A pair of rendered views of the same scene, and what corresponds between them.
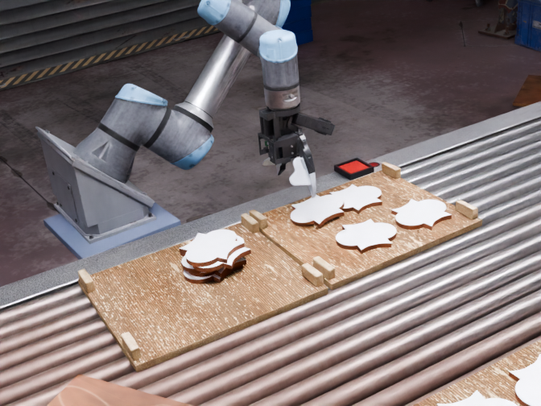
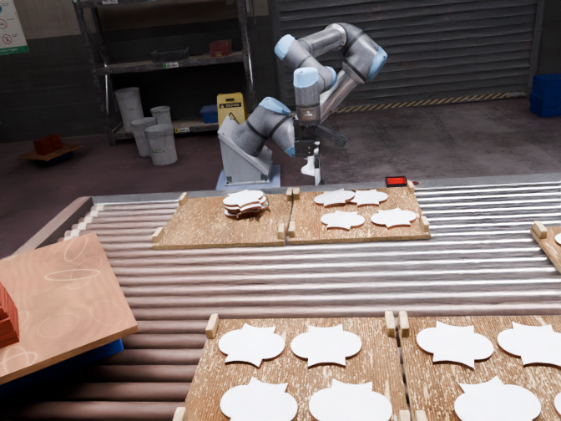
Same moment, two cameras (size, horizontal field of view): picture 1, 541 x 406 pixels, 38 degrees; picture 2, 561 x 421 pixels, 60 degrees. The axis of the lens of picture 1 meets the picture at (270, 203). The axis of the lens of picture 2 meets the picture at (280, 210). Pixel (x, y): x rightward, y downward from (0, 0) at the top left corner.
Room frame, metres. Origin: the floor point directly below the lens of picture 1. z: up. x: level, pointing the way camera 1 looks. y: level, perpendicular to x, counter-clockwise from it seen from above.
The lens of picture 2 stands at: (0.27, -0.83, 1.64)
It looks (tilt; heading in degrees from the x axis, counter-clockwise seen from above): 25 degrees down; 36
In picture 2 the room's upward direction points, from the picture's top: 6 degrees counter-clockwise
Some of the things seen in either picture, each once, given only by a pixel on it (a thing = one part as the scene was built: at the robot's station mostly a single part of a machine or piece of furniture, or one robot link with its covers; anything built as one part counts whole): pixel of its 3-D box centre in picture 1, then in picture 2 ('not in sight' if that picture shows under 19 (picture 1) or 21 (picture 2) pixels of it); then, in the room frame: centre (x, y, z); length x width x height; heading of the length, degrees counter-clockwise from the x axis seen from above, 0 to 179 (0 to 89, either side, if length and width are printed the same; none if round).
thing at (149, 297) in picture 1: (198, 286); (229, 219); (1.35, 0.16, 0.93); 0.41 x 0.35 x 0.02; 117
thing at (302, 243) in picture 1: (361, 221); (355, 213); (1.55, -0.20, 0.93); 0.41 x 0.35 x 0.02; 118
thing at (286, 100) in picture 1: (282, 96); (308, 113); (1.56, -0.05, 1.25); 0.08 x 0.08 x 0.05
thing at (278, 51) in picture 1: (278, 59); (307, 87); (1.57, -0.05, 1.33); 0.09 x 0.08 x 0.11; 4
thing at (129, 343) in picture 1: (130, 345); (158, 235); (1.14, 0.28, 0.95); 0.06 x 0.02 x 0.03; 27
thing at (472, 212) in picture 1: (466, 209); (424, 224); (1.53, -0.44, 0.95); 0.06 x 0.02 x 0.03; 28
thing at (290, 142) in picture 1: (282, 131); (308, 137); (1.56, -0.04, 1.17); 0.09 x 0.08 x 0.12; 117
